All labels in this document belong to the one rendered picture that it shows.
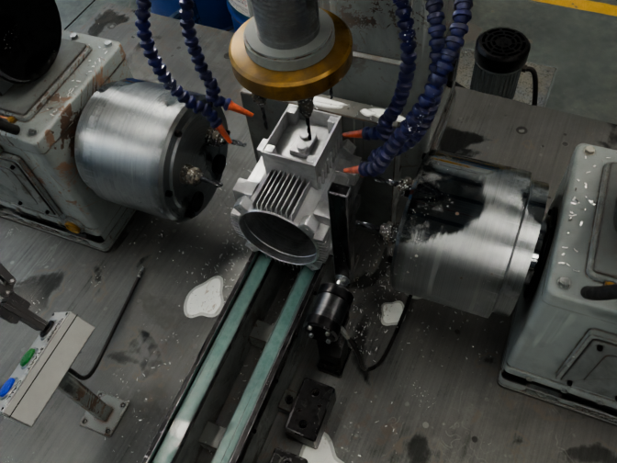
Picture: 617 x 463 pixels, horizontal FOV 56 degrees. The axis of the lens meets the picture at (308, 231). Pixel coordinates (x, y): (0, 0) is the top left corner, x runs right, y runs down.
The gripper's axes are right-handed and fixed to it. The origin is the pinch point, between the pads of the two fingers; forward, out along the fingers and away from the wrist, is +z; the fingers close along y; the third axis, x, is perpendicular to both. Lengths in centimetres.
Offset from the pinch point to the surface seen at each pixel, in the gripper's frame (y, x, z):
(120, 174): 29.3, 1.0, -0.2
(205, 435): -2.3, -5.1, 36.4
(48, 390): -8.0, -3.5, 8.6
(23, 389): -9.4, -3.5, 5.4
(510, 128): 90, -30, 61
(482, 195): 39, -51, 32
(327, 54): 43, -42, 3
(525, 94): 146, -8, 92
